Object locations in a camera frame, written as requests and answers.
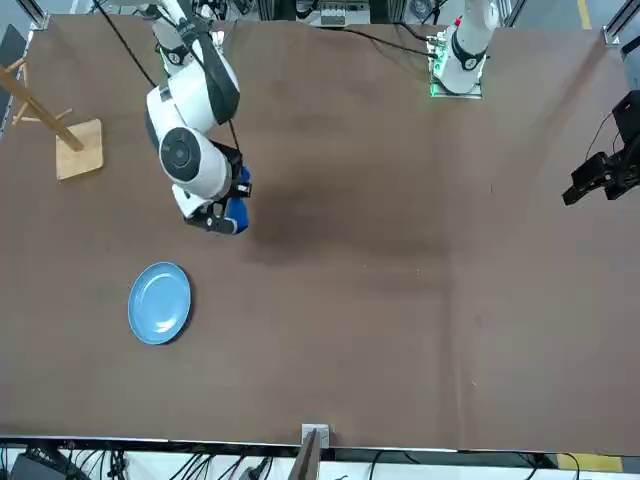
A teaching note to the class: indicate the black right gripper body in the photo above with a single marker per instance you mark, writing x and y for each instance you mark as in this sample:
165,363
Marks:
232,167

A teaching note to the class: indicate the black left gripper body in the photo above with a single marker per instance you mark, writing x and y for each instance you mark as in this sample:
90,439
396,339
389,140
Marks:
630,117

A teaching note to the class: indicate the blue cloth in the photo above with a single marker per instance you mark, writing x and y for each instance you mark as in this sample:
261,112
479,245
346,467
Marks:
240,212

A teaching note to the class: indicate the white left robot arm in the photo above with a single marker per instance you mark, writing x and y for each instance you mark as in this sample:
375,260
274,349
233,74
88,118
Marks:
465,50

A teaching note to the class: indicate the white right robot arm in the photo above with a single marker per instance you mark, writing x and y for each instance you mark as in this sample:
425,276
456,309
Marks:
190,100

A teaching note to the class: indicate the blue plastic plate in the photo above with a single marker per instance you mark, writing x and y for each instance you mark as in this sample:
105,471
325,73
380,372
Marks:
160,305

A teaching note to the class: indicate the wooden cup rack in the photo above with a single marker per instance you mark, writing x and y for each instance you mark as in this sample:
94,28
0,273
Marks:
80,155

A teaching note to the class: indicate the grey adapter box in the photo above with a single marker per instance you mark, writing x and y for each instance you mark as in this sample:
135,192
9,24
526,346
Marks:
333,20

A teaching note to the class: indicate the white power strip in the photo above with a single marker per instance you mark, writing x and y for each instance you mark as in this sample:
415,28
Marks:
345,6

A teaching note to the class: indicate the black flat panel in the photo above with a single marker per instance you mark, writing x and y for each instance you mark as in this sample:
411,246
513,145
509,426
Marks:
12,50

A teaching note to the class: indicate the black device box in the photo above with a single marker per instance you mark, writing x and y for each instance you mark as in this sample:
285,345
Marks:
30,470

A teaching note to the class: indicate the aluminium frame profile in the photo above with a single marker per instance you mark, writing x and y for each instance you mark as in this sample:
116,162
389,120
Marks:
614,31
37,15

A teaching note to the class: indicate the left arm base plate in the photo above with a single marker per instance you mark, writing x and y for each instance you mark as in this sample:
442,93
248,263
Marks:
470,95

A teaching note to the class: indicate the silver table clamp bracket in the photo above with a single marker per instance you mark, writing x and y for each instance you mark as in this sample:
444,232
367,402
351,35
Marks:
316,430

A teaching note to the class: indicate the upright mounting post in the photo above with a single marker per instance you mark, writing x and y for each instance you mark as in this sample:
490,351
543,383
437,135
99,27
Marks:
307,460

